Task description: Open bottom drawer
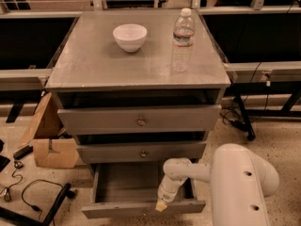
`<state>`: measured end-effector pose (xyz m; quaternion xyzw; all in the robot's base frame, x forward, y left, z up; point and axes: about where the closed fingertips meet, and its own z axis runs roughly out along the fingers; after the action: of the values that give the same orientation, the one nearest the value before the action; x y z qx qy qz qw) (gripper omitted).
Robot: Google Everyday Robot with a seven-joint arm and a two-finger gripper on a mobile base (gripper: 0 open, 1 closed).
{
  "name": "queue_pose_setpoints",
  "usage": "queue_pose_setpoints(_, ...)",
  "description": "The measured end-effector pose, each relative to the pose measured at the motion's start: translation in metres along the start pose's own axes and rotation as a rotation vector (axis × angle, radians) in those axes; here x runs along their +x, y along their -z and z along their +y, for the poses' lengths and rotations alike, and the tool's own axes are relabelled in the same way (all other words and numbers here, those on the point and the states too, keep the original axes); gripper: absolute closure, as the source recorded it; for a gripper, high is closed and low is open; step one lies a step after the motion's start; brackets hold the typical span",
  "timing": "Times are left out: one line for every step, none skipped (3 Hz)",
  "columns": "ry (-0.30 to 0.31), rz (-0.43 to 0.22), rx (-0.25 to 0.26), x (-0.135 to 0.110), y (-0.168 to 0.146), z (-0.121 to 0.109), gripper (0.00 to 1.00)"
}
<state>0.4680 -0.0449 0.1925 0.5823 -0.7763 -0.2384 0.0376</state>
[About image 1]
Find black rectangular device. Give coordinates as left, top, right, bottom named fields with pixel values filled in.
left=13, top=145, right=33, bottom=160

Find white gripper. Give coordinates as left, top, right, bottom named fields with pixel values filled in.
left=155, top=158, right=210, bottom=212

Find grey metal rail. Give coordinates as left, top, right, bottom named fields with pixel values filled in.
left=224, top=61, right=301, bottom=83
left=0, top=69, right=52, bottom=91

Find grey metal rail left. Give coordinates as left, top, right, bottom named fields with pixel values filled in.
left=0, top=69, right=52, bottom=91

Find black cable on floor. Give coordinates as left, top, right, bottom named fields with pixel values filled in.
left=0, top=160, right=24, bottom=203

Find black cables near leg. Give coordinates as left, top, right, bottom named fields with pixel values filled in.
left=218, top=105, right=248, bottom=132

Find grey middle drawer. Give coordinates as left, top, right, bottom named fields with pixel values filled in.
left=77, top=141, right=205, bottom=164

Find grey bottom drawer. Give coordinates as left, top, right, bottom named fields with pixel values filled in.
left=82, top=161, right=206, bottom=218

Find grey top drawer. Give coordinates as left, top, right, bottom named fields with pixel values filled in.
left=57, top=105, right=221, bottom=135

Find grey wooden drawer cabinet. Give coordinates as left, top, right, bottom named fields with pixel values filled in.
left=44, top=8, right=231, bottom=174

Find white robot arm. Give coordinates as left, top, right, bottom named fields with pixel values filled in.
left=156, top=143, right=279, bottom=226

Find white ceramic bowl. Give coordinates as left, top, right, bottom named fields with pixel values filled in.
left=113, top=24, right=148, bottom=53

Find grey drawer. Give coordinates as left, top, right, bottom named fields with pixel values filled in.
left=57, top=105, right=221, bottom=135
left=82, top=161, right=206, bottom=218
left=77, top=141, right=205, bottom=164

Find black table leg right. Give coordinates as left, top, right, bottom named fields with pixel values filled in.
left=234, top=93, right=256, bottom=141

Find black floor stand frame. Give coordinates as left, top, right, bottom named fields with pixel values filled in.
left=0, top=183, right=75, bottom=226

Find grey metal rail right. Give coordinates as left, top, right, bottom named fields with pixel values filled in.
left=224, top=61, right=301, bottom=83

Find brown cardboard box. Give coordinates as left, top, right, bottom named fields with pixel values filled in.
left=18, top=93, right=79, bottom=169

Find clear plastic water bottle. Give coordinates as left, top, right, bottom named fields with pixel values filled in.
left=171, top=8, right=196, bottom=73

